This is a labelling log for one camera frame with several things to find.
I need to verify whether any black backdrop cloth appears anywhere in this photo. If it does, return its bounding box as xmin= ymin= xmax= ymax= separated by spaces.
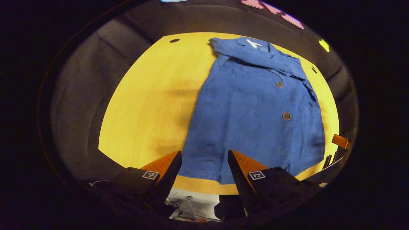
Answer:
xmin=38 ymin=0 xmax=360 ymax=192

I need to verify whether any blue button jacket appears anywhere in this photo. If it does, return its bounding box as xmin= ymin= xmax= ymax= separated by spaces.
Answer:
xmin=178 ymin=36 xmax=326 ymax=185

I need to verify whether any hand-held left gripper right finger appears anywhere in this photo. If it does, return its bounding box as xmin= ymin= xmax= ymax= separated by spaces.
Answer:
xmin=228 ymin=149 xmax=323 ymax=216

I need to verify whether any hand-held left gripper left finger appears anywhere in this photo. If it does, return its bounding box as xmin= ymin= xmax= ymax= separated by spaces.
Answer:
xmin=89 ymin=150 xmax=182 ymax=211

